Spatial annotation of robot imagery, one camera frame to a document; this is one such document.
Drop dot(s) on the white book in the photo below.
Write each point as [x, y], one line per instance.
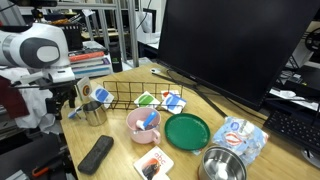
[90, 63]

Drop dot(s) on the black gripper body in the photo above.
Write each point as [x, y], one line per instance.
[63, 90]

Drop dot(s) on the black board eraser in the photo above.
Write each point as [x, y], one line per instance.
[96, 154]

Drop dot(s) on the black monitor stand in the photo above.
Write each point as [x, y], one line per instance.
[195, 86]

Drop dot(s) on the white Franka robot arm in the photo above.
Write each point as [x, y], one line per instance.
[33, 46]

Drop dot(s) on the white blue box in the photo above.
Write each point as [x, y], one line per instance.
[93, 71]

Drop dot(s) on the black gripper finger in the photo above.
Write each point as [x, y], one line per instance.
[72, 99]
[54, 108]

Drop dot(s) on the white card with red print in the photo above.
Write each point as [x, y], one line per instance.
[161, 177]

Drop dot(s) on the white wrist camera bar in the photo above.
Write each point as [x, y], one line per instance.
[61, 76]

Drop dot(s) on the white cloth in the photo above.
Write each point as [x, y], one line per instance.
[33, 103]

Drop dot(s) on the white card with green print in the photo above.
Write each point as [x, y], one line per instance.
[146, 99]

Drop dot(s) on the silver metal can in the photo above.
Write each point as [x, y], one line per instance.
[213, 166]

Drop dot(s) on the abc picture card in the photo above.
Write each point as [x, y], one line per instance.
[156, 160]

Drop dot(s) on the book with orange spine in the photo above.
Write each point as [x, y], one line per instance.
[87, 56]

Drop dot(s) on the pink bowl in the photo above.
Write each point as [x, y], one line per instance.
[143, 136]

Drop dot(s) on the black keyboard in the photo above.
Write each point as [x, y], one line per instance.
[293, 128]

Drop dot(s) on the blue and white utensil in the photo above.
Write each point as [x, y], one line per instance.
[148, 120]

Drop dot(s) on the dark red cloth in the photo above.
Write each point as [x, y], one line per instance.
[11, 100]

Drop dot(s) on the small board book with rainbow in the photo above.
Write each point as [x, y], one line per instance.
[85, 89]

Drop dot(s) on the large black monitor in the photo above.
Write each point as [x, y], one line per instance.
[233, 43]

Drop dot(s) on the blue printed plastic bag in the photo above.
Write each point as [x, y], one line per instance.
[240, 136]

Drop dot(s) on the black bottle with green logo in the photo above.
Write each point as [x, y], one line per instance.
[115, 56]

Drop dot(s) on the green plate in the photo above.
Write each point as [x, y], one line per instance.
[186, 131]

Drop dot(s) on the white card with blue print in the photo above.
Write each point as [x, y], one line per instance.
[101, 95]
[173, 102]

